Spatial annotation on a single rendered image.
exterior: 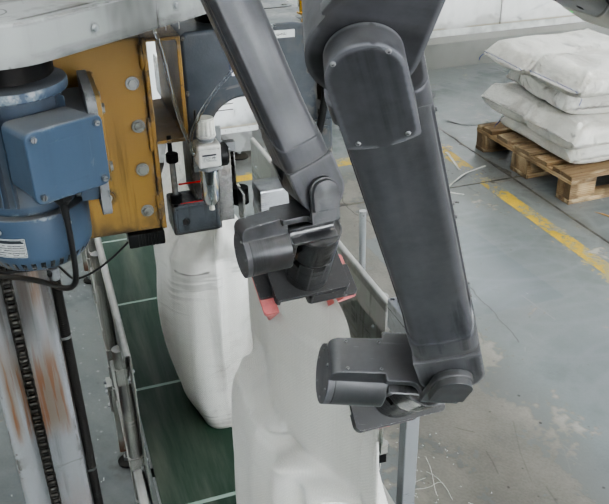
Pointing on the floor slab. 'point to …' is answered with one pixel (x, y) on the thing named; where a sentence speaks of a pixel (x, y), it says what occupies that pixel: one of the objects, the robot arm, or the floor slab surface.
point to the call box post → (407, 461)
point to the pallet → (581, 177)
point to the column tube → (42, 354)
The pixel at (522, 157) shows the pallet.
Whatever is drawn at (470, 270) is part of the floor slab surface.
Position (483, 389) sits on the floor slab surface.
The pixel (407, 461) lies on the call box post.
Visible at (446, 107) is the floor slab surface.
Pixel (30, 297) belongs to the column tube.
